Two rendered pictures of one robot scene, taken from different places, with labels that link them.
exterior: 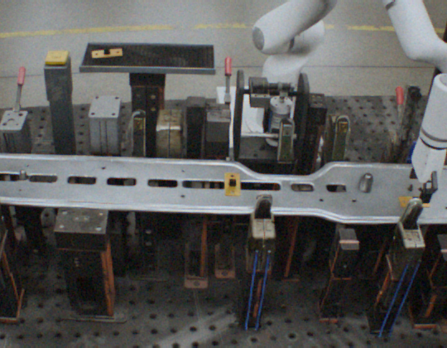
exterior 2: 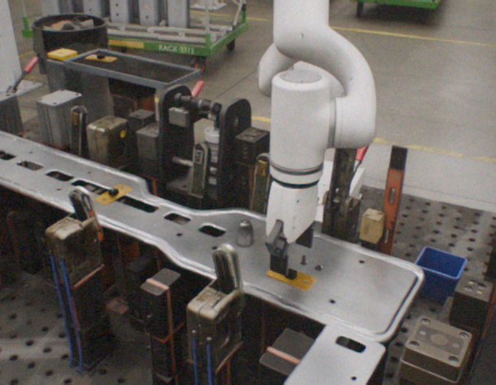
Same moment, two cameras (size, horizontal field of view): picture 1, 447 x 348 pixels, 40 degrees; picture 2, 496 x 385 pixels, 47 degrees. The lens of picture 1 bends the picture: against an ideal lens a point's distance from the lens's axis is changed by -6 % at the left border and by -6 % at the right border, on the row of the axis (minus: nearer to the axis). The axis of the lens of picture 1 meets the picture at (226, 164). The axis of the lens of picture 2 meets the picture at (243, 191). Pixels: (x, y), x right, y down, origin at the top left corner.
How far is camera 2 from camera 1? 111 cm
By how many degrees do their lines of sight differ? 31
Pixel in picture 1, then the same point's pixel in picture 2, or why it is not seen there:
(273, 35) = (264, 69)
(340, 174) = (234, 220)
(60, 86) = (59, 83)
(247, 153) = (178, 183)
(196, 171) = (99, 176)
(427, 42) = (291, 22)
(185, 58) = (158, 74)
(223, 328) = (55, 354)
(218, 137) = (148, 155)
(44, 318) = not seen: outside the picture
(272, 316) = (113, 366)
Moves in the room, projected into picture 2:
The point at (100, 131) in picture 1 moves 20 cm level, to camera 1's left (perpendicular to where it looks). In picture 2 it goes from (46, 119) to (0, 102)
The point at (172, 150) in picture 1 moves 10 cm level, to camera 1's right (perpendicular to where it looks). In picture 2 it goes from (100, 155) to (128, 166)
